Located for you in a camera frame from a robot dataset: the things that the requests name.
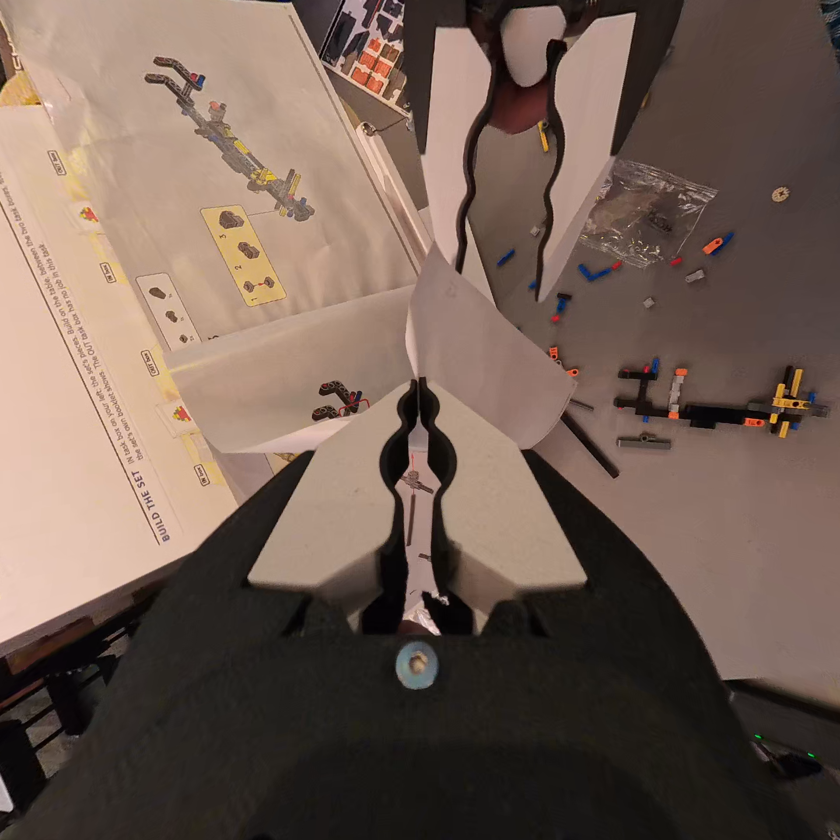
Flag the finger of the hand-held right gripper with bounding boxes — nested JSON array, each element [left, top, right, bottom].
[[533, 12, 639, 304], [420, 26, 505, 275]]

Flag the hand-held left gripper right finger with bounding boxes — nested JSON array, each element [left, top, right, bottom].
[[416, 379, 587, 634]]

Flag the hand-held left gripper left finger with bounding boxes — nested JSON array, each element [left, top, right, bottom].
[[248, 379, 421, 634]]

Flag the lego instruction booklet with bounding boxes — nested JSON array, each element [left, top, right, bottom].
[[0, 0, 580, 627]]

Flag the black yellow lego assembly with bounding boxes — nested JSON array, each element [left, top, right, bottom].
[[613, 357, 831, 439]]

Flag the long black lego beam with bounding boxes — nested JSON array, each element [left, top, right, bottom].
[[558, 410, 621, 479]]

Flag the scattered small loose lego pieces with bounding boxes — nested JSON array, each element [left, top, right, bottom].
[[495, 120, 736, 378]]

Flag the wooden book stand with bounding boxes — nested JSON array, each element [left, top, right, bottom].
[[357, 121, 435, 280]]

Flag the small clear zip bag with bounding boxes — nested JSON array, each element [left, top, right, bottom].
[[581, 159, 718, 269]]

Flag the printed sheet with orange shapes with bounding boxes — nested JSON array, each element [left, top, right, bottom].
[[322, 0, 411, 109]]

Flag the white printed task sheet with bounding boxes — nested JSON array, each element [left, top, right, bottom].
[[0, 105, 240, 644]]

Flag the black device with green lights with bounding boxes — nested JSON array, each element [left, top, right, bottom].
[[748, 728, 828, 778]]

